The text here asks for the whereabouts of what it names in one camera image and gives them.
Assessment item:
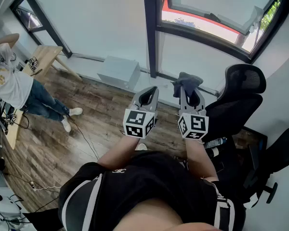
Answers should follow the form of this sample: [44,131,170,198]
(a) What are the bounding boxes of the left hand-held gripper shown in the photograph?
[122,86,159,139]

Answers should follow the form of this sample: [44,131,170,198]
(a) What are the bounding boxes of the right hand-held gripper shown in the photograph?
[177,86,210,141]

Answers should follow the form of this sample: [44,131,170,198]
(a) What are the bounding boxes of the dark grey cleaning cloth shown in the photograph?
[171,72,204,98]

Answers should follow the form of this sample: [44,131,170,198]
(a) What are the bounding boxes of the black window frame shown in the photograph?
[9,0,73,59]
[142,0,289,79]

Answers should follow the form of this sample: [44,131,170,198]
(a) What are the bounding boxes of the person's right forearm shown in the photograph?
[185,138,219,181]

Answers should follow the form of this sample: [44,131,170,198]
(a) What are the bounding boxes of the person's left forearm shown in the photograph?
[97,136,140,170]

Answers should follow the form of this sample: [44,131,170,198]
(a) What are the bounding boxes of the white box cabinet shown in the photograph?
[97,55,142,91]

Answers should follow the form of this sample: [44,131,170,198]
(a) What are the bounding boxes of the black mesh office chair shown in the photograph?
[204,64,267,139]

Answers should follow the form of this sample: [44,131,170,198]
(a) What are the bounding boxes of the blue and white spray bottle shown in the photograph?
[203,136,228,149]

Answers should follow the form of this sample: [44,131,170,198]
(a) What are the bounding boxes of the person's black shirt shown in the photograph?
[58,150,246,231]

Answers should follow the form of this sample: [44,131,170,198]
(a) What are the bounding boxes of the white outdoor pole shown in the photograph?
[234,32,247,46]

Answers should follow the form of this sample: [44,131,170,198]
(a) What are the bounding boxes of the wooden table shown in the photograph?
[1,104,24,150]
[23,45,82,81]

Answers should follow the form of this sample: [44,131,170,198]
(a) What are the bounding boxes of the person's bare neck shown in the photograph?
[115,197,222,231]

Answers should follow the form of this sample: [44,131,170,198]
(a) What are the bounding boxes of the green tree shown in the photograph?
[260,0,285,31]

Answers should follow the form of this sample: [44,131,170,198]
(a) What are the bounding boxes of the white rounded device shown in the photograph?
[0,192,22,218]

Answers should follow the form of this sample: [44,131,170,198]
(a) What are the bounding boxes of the black floor cable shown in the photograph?
[68,118,100,160]

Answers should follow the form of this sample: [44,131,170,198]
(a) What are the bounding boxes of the grey shoulder strap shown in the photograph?
[202,177,235,231]

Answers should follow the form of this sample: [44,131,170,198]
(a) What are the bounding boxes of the white power cable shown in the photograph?
[4,153,61,193]

